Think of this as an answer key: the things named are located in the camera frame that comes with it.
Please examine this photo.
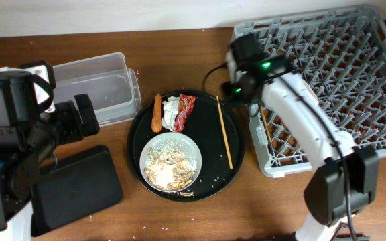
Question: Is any wooden chopstick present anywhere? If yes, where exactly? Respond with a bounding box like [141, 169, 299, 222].
[216, 96, 233, 170]
[260, 106, 272, 144]

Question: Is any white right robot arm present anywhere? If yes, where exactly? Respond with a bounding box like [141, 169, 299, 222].
[221, 33, 379, 240]

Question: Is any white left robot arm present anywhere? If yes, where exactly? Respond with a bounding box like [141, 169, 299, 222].
[0, 60, 100, 240]

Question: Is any grey dishwasher rack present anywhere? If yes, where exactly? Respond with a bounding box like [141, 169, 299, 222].
[229, 5, 386, 178]

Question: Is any round black tray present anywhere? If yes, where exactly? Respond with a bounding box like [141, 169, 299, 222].
[127, 90, 245, 202]

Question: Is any red snack wrapper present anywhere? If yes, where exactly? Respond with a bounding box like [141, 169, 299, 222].
[174, 94, 196, 133]

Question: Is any orange carrot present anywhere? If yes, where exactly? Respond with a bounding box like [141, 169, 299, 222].
[151, 94, 162, 133]

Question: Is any white plate with food scraps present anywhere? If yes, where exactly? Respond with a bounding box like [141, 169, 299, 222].
[139, 132, 202, 194]

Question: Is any peanut shell on tray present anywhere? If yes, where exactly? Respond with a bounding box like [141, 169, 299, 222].
[179, 192, 194, 197]

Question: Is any clear plastic bin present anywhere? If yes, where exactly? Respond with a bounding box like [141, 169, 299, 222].
[54, 52, 141, 127]

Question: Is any black rectangular bin lid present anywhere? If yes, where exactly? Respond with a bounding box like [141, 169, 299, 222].
[31, 145, 123, 237]

